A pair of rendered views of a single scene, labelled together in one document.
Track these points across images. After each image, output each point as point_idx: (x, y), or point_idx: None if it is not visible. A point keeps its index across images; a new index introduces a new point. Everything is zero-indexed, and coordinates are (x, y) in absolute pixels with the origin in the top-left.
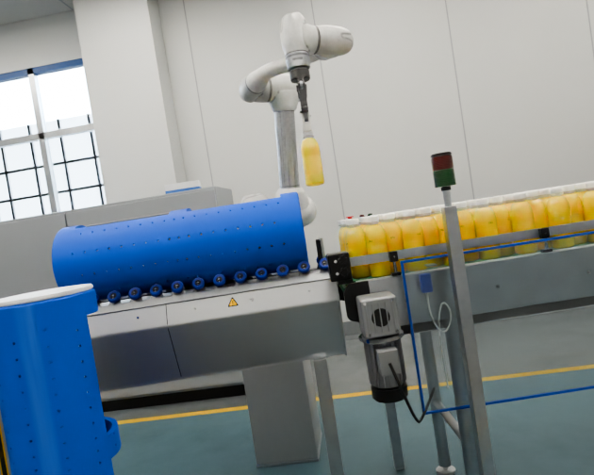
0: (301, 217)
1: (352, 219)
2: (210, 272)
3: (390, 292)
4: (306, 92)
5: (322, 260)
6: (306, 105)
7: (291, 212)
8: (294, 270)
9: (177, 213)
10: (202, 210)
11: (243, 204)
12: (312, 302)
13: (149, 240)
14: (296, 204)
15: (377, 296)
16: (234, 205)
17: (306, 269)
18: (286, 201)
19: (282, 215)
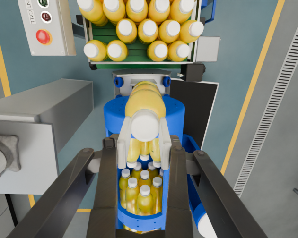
0: (184, 107)
1: (157, 48)
2: None
3: (206, 36)
4: (191, 216)
5: (167, 83)
6: (210, 161)
7: (183, 117)
8: None
9: (163, 219)
10: (166, 202)
11: (167, 170)
12: (169, 90)
13: None
14: (180, 114)
15: (213, 48)
16: (168, 177)
17: (169, 96)
18: (175, 127)
19: (182, 126)
